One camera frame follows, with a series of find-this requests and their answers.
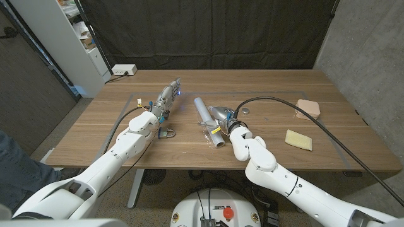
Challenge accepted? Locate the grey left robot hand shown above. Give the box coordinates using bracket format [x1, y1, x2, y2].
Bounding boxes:
[150, 77, 182, 123]

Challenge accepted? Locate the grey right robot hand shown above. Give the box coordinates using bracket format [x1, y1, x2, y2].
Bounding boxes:
[198, 105, 237, 136]

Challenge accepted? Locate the plastic wrap roll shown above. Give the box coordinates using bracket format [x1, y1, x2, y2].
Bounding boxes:
[193, 96, 226, 149]

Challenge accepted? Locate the white power strip box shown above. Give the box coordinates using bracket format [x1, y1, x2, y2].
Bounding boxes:
[111, 64, 138, 76]

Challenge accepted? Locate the pink jewelry box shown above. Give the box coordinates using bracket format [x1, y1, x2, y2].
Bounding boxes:
[295, 98, 321, 121]

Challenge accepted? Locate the cardboard box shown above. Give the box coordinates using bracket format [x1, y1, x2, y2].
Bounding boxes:
[80, 36, 97, 50]

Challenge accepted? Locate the silver padlock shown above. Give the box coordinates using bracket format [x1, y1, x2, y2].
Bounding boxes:
[157, 126, 177, 140]

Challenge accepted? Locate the yellow sponge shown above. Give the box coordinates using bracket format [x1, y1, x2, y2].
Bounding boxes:
[284, 129, 313, 151]

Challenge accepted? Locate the black round floor object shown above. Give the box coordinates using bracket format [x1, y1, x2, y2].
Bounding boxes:
[142, 169, 167, 186]

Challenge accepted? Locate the black backdrop curtain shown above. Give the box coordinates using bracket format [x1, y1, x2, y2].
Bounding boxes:
[78, 0, 340, 71]

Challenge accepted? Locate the black backdrop stand pole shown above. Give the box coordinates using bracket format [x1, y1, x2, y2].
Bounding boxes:
[74, 0, 114, 76]
[314, 0, 341, 69]

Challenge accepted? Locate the white table leg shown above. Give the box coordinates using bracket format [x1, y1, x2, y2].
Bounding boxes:
[127, 169, 145, 209]

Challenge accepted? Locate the white robot torso base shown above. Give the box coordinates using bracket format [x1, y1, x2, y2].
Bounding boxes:
[170, 188, 262, 227]

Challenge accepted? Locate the black floor power strip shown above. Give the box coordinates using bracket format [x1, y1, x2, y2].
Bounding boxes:
[263, 201, 280, 227]

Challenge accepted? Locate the white shelf cabinet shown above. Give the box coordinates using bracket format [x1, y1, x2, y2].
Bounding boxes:
[9, 0, 112, 98]

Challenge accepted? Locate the person in blue jeans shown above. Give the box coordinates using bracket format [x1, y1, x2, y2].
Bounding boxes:
[0, 132, 62, 215]

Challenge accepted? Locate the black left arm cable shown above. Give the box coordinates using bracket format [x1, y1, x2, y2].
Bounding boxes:
[104, 105, 152, 155]

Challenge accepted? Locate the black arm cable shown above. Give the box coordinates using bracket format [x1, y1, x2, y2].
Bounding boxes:
[104, 105, 152, 155]
[233, 96, 404, 207]

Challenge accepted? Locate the black power strip cable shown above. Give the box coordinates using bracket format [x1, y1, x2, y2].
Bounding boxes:
[104, 71, 129, 84]

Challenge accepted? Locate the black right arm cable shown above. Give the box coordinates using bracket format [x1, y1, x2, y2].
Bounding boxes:
[233, 96, 404, 207]

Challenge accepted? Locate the black door handle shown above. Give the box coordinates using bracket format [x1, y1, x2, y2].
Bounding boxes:
[0, 26, 18, 39]

